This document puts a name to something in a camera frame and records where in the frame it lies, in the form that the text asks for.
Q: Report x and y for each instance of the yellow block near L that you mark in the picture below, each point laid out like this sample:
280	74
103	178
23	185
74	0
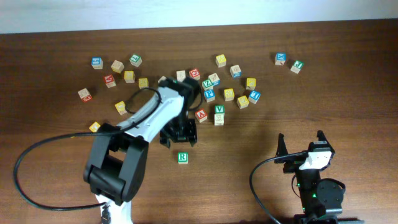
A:
129	76

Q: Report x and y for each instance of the yellow block top middle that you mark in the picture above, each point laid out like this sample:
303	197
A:
221	60

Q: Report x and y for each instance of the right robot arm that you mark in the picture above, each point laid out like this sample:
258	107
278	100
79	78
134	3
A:
321	199

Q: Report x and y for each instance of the green R block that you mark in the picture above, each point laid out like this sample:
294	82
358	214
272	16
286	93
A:
182	158

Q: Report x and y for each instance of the plain block blue edge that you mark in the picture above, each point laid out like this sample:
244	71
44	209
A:
214	78

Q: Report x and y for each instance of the yellow block right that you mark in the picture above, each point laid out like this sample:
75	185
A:
250	83

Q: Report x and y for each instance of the red O block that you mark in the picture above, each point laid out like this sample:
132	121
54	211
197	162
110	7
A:
195	74

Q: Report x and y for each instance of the blue X block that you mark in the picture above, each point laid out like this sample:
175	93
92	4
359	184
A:
280	58

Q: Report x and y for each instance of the red M side block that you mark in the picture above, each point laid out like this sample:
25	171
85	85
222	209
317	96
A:
84	95

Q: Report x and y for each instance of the yellow block front left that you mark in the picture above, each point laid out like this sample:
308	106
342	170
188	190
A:
94	127

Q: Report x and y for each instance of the plain block red side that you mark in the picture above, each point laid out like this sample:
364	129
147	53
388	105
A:
163	78

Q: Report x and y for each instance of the green J block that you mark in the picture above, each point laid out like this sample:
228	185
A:
297	66

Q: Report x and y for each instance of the red A block far left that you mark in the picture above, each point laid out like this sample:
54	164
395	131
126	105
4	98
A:
109	81

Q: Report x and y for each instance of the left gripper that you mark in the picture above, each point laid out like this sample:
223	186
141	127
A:
191	136

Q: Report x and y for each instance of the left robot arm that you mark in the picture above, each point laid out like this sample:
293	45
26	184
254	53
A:
117	162

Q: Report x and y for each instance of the yellow S block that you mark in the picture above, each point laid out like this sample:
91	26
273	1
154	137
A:
228	94
242	102

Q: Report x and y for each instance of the blue I block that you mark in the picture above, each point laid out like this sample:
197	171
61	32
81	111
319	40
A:
254	96

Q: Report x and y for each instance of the plain block yellow side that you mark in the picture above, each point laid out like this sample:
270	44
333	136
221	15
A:
117	66

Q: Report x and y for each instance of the yellow O block left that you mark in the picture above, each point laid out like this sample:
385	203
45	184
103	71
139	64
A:
121	107

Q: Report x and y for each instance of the yellow Z block with W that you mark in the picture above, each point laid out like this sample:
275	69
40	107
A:
143	83

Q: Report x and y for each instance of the plain block blue side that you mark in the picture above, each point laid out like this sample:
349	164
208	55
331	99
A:
235	71

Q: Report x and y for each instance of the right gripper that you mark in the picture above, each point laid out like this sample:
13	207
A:
291	165

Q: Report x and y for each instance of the green Z block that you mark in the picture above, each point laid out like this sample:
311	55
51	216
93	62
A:
207	84

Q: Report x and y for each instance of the red a block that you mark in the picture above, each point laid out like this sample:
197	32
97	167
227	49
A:
109	81
201	115

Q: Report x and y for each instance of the green V block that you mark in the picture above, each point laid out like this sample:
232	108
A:
219	109

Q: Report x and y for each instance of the green L block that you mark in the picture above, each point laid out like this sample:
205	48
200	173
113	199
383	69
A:
135	60

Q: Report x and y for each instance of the red A block centre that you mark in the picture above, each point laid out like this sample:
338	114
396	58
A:
201	115

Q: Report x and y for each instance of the plain block green side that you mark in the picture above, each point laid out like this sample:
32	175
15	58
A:
181	75

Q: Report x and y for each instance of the blue P block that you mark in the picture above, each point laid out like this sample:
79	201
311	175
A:
209	95

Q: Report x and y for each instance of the blue S block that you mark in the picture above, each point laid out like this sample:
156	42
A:
97	63

